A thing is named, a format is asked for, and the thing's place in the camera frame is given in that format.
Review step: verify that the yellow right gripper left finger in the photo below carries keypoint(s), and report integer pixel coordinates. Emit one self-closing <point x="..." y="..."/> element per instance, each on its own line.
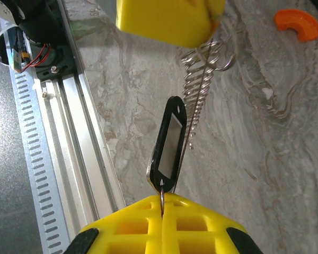
<point x="132" y="227"/>

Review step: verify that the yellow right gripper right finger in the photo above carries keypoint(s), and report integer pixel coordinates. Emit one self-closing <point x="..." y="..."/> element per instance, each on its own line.
<point x="196" y="227"/>

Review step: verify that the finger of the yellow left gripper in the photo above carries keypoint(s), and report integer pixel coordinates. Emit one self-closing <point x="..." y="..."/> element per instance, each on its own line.
<point x="217" y="16"/>
<point x="161" y="18"/>

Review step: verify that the orange curved plastic block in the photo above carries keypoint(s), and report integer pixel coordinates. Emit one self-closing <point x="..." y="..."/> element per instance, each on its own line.
<point x="298" y="22"/>

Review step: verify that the grey metal sheet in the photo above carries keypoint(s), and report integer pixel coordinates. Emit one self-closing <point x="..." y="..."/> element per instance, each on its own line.
<point x="5" y="158"/>

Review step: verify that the small circuit board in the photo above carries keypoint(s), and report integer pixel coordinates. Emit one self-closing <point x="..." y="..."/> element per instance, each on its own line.
<point x="17" y="55"/>

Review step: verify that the aluminium mounting rail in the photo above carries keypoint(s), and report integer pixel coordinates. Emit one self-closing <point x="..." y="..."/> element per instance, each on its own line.
<point x="79" y="132"/>

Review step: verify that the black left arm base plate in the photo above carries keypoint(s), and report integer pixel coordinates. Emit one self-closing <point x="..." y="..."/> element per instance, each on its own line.
<point x="61" y="63"/>

